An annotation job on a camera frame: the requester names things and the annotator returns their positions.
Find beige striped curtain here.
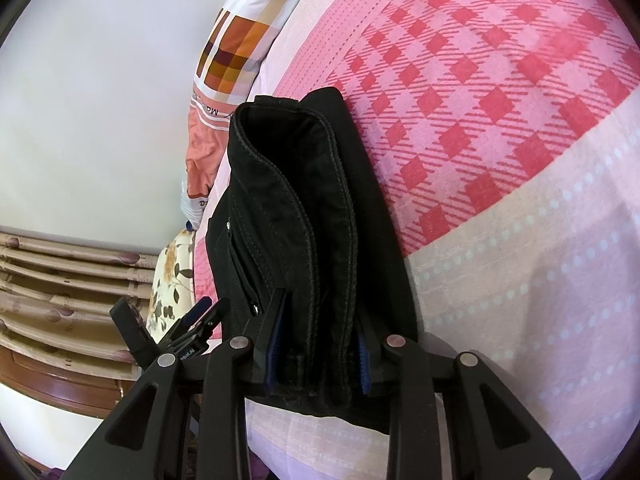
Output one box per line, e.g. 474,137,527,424
0,232,162,377

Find black pants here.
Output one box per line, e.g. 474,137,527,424
205,86,421,428

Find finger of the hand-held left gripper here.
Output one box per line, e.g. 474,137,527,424
109,297,157,367
162,296,232,350

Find orange plaid pillow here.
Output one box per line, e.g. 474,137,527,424
184,0,321,201

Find pale blue plastic packet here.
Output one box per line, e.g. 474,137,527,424
180,191,213,231

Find person's purple clothing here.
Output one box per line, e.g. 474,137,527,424
250,452,301,480

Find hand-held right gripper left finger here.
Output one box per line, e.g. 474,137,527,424
60,287,290,480

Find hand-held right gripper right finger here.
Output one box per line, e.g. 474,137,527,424
356,320,583,480

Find floral cream pillow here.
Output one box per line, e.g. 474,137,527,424
147,229,202,347

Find brown wooden furniture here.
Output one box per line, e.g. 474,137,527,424
0,347,132,418

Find pink checkered bedsheet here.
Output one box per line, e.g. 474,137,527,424
192,0,640,480

